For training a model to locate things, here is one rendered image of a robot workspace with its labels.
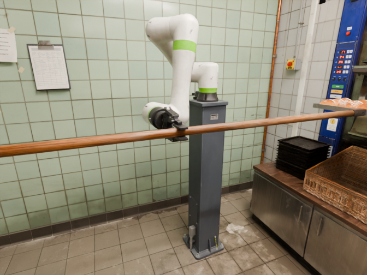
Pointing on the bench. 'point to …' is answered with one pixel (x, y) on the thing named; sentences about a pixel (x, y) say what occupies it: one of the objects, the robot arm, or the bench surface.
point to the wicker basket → (320, 181)
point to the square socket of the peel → (359, 112)
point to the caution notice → (332, 124)
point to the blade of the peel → (330, 107)
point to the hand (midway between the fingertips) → (180, 131)
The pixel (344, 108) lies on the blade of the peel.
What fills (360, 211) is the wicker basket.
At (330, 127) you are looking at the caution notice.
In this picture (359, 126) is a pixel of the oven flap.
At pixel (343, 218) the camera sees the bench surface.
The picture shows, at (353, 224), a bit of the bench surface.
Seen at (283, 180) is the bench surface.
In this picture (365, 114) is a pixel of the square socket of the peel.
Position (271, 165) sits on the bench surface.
